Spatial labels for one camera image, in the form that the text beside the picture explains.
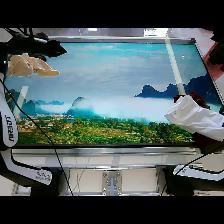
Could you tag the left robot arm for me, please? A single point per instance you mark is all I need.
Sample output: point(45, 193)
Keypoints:
point(8, 128)

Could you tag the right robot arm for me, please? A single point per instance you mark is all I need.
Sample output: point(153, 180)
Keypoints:
point(200, 173)

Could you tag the cream garment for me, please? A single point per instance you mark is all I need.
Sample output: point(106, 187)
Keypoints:
point(28, 66)

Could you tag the silver frame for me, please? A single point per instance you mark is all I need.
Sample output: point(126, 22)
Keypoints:
point(111, 184)

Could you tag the white garment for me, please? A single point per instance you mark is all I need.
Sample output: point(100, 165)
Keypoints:
point(196, 116)

